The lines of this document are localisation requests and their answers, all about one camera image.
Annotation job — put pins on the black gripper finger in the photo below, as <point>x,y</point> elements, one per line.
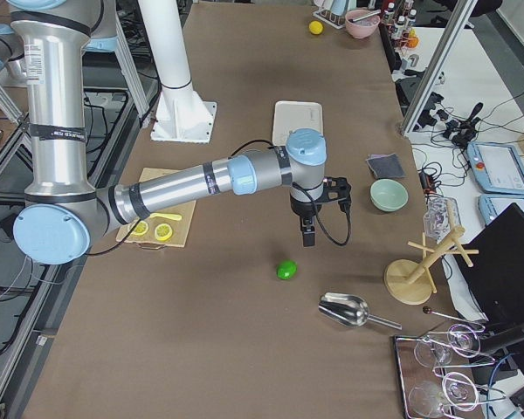
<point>308,236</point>

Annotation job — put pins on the black laptop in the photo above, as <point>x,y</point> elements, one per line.
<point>496,278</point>

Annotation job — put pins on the grey folded cloth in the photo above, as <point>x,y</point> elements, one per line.
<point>385,166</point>

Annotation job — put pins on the green lime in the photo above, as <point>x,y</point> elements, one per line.
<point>286,270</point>

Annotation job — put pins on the green ceramic bowl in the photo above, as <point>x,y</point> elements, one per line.
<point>388,195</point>

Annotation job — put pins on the metal scoop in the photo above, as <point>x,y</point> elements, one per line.
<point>351,310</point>

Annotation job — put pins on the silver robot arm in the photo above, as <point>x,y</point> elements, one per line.
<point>65,215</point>

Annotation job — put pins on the wine glass rack tray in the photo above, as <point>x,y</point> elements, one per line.
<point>435,373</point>

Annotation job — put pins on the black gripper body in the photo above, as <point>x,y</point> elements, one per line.
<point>302,208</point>

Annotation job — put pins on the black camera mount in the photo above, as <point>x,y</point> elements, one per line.
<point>337,190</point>

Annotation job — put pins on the lemon slice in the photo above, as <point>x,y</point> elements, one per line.
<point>139,229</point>
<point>163,232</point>

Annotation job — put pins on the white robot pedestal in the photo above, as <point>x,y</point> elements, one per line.
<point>181,114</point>

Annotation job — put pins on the pink bowl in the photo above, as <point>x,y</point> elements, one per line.
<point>361,23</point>

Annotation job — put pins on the blue teach pendant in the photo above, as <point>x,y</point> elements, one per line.
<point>491,205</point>
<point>497,167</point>

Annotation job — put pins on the wooden cup tree stand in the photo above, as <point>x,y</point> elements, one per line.
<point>411,282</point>

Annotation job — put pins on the white rectangular tray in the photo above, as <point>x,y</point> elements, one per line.
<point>292,115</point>

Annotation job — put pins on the yellow lemon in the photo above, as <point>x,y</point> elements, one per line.
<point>315,27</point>

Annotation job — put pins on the wooden cutting board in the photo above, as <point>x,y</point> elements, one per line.
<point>181,228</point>

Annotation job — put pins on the yellow plastic knife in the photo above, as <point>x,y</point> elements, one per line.
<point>169,216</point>

